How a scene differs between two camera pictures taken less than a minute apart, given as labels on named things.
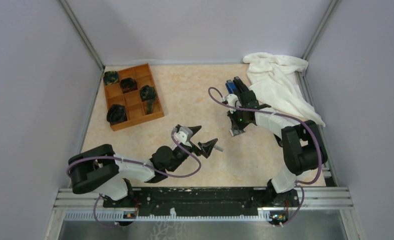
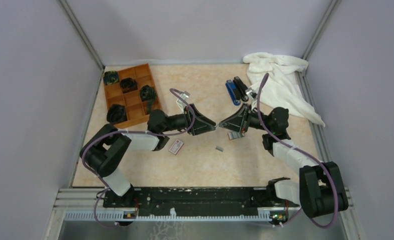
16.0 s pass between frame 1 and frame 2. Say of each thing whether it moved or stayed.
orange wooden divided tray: stayed
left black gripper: moved
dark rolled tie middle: stayed
